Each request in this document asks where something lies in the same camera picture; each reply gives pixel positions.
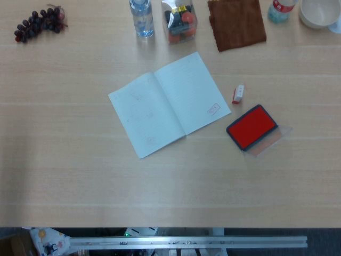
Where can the red ink pad with lid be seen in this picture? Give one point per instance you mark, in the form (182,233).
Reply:
(251,126)

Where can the brown folded cloth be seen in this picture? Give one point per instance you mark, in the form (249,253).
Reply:
(237,24)

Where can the clear plastic water bottle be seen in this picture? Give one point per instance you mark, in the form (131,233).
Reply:
(143,21)

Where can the small red-white stamp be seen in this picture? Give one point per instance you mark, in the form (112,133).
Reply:
(238,94)

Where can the white cup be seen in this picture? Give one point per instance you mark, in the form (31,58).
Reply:
(336,27)

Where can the open white notebook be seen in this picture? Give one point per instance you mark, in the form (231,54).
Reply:
(170,104)

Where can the white patterned plastic bag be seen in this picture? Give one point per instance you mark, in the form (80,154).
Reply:
(48,241)

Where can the red label plastic bottle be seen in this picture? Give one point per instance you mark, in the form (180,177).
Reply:
(279,10)

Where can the cream ceramic bowl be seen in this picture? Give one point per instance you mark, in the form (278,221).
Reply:
(318,13)

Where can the cardboard box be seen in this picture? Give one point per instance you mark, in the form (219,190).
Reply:
(13,245)

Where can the dark purple grape bunch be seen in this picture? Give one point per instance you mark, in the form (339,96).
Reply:
(34,24)

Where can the aluminium profile rail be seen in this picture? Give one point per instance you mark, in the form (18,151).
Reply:
(186,242)

